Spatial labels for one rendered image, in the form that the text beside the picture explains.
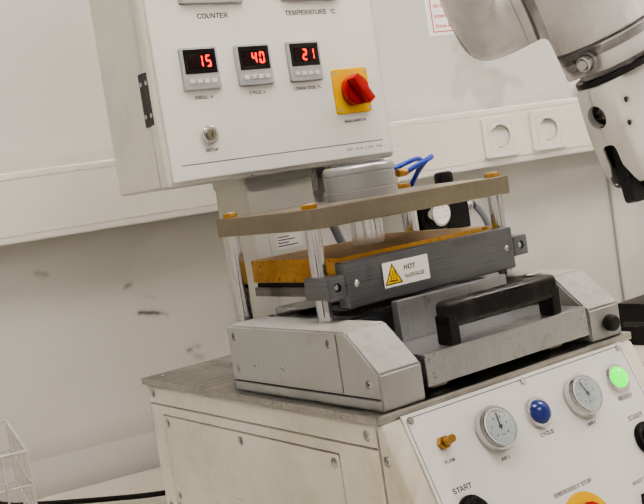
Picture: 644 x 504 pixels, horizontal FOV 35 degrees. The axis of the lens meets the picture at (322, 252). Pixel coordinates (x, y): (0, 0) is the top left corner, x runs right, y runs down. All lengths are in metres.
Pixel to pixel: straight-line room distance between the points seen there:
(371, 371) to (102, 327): 0.72
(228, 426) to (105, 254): 0.50
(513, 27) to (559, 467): 0.40
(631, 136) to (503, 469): 0.31
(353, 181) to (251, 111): 0.18
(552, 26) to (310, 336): 0.35
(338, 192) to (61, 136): 0.56
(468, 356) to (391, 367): 0.09
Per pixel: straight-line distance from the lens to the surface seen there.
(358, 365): 0.90
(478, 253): 1.08
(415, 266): 1.02
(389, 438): 0.88
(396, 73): 1.73
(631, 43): 0.93
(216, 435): 1.14
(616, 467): 1.03
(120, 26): 1.20
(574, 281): 1.10
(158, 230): 1.55
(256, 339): 1.03
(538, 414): 0.97
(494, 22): 0.90
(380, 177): 1.08
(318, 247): 0.97
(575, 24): 0.92
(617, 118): 0.93
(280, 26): 1.24
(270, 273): 1.10
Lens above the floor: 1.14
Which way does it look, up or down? 4 degrees down
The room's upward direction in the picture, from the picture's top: 9 degrees counter-clockwise
